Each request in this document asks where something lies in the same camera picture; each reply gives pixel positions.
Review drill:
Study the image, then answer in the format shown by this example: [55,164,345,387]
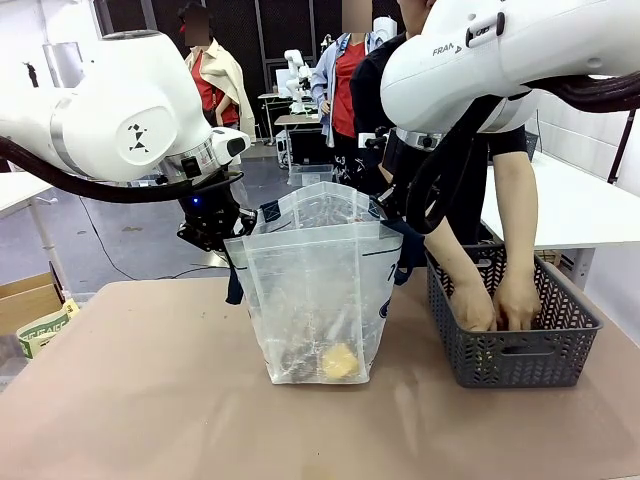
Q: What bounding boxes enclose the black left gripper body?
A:
[176,192,242,254]

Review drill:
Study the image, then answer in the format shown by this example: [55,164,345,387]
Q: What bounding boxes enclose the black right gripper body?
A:
[377,127,417,217]

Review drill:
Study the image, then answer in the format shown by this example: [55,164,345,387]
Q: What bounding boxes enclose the clear shopping bag blue handles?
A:
[222,180,426,386]

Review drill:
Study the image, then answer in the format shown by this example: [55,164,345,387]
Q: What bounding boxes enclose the dark packaged item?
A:
[277,344,321,384]

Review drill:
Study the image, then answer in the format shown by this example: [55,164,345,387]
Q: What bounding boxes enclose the yellow round food item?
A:
[321,342,360,382]

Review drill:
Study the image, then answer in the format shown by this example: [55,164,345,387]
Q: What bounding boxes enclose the person's left forearm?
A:
[492,148,540,281]

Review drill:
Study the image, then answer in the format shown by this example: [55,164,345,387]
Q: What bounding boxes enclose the person's right forearm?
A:
[422,214,482,292]

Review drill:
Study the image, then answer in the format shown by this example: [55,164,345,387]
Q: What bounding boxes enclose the green printed paper bag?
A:
[16,298,81,360]

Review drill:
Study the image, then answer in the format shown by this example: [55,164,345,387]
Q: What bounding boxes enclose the person's right hand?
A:
[449,278,499,333]

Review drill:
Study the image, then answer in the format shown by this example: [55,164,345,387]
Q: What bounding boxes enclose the person's left hand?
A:
[492,272,542,333]

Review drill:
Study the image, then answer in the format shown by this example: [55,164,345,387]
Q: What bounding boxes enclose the person in black shirt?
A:
[349,0,529,246]

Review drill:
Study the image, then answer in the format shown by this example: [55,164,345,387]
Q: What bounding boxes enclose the clear plastic storage box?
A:
[288,163,335,189]

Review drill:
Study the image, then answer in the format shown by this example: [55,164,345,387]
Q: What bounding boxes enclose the white computer case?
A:
[275,130,294,169]

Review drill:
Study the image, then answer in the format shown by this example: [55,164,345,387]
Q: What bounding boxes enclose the bystander in blue shirt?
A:
[309,4,386,194]

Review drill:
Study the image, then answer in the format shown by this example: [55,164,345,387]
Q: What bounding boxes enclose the background work table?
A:
[257,91,322,146]

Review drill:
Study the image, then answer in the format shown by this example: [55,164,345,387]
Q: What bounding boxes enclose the bystander in beige jacket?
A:
[177,2,256,141]

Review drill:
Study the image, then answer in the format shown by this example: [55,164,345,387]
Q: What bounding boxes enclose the white long table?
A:
[479,149,640,291]

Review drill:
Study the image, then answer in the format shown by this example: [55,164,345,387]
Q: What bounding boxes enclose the white side table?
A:
[0,172,66,296]

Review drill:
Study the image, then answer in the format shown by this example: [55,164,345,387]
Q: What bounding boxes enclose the cardboard box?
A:
[0,272,66,336]

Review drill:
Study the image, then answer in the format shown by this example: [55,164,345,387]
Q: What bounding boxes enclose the dark grey plastic basket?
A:
[424,243,605,390]

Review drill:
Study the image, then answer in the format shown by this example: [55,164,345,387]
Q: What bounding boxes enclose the black tripod pole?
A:
[607,109,632,184]

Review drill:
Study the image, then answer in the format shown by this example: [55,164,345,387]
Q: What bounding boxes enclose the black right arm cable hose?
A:
[405,69,640,236]

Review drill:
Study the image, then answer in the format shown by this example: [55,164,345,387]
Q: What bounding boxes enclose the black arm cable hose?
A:
[405,69,640,236]
[0,135,246,205]

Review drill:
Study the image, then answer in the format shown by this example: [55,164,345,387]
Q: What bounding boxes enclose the thin black floor cable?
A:
[78,196,231,281]

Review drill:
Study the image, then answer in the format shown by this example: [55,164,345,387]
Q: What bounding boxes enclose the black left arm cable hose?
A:
[0,135,246,205]

